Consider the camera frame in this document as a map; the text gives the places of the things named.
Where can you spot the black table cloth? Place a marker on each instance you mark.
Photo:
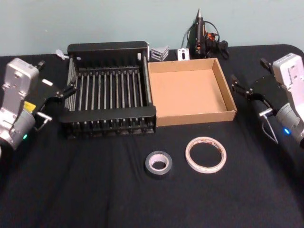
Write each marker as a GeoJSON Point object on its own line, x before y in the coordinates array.
{"type": "Point", "coordinates": [95, 178]}

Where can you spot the shallow brown cardboard tray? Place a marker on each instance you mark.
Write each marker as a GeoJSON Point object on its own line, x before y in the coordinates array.
{"type": "Point", "coordinates": [187, 92]}

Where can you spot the roll of silver tape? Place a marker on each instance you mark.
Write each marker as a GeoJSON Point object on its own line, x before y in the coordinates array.
{"type": "Point", "coordinates": [149, 166]}

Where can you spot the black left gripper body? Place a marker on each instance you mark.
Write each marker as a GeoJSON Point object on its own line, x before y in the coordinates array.
{"type": "Point", "coordinates": [45, 91]}

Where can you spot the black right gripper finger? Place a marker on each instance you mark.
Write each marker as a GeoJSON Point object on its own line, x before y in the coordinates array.
{"type": "Point", "coordinates": [267, 64]}
{"type": "Point", "coordinates": [240, 87]}

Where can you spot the roll of white tape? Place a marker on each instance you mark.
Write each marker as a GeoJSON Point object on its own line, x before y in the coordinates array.
{"type": "Point", "coordinates": [223, 155]}

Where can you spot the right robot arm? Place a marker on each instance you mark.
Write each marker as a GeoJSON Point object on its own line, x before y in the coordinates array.
{"type": "Point", "coordinates": [292, 78]}

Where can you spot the black rack with steel bars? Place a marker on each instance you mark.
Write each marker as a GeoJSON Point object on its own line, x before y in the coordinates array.
{"type": "Point", "coordinates": [107, 116]}

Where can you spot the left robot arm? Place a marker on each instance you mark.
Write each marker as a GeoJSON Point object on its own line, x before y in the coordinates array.
{"type": "Point", "coordinates": [14, 95]}

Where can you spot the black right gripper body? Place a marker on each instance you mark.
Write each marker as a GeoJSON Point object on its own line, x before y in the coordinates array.
{"type": "Point", "coordinates": [266, 90]}

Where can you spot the white slotted plastic plate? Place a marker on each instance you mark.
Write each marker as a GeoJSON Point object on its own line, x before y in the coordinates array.
{"type": "Point", "coordinates": [180, 55]}

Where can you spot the clear plastic case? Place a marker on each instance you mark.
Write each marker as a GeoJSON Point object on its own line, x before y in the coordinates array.
{"type": "Point", "coordinates": [159, 53]}

